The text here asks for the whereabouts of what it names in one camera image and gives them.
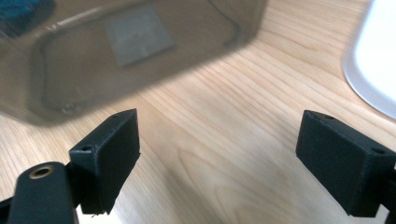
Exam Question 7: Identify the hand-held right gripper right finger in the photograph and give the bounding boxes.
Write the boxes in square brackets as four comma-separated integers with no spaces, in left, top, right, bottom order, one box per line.
[295,109,396,218]

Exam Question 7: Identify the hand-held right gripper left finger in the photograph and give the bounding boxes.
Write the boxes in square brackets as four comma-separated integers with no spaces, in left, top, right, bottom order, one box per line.
[68,108,141,216]

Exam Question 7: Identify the clear plastic storage box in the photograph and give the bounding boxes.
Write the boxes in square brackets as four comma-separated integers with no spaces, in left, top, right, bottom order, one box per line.
[0,0,269,127]

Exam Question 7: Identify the blue toy car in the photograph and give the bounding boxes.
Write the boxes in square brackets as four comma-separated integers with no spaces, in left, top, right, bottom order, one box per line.
[0,0,56,39]

